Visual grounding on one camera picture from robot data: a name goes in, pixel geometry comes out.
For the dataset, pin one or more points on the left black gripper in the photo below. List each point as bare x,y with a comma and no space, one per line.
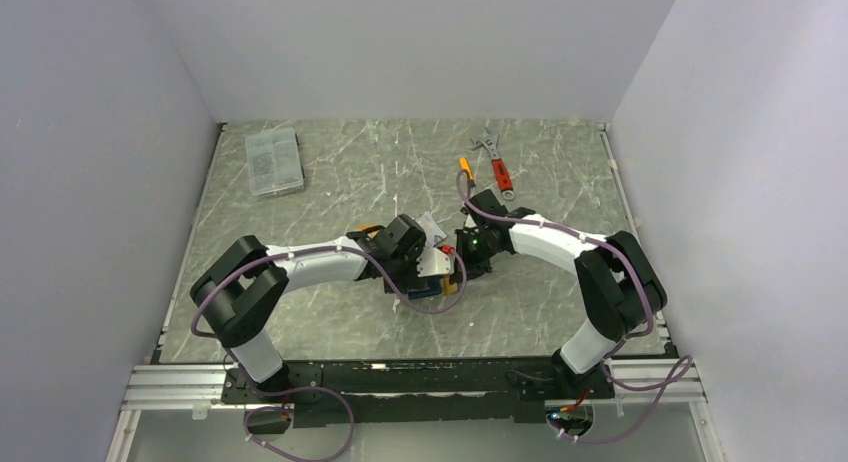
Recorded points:
401,282

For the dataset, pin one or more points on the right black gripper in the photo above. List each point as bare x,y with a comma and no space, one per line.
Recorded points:
472,268

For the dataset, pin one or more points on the blue leather card holder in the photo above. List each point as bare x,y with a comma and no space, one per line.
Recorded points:
425,288

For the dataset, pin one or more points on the gold VIP card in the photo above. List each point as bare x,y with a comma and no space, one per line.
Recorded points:
448,286

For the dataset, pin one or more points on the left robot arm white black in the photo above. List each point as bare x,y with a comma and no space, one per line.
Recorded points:
238,293

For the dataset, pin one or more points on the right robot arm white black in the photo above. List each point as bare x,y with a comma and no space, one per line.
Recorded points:
620,290

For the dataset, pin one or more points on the silver card stack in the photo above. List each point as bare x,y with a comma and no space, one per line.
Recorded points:
434,234

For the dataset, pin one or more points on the clear plastic screw box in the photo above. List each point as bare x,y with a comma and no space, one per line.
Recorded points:
273,162

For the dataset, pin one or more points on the orange handled screwdriver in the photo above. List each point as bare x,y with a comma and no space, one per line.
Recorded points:
465,166

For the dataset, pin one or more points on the red handled adjustable wrench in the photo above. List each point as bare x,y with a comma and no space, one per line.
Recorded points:
489,142

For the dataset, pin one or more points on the aluminium frame rail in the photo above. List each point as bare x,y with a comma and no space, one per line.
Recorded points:
174,387

